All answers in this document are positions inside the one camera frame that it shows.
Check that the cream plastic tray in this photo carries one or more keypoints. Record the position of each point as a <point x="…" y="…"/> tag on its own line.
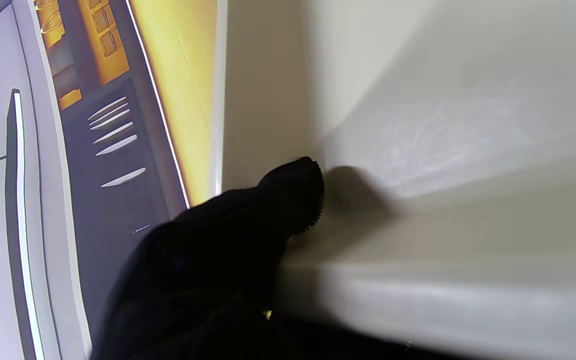
<point x="443" y="125"/>

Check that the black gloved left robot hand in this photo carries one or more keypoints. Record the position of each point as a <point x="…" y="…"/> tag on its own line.
<point x="208" y="270"/>

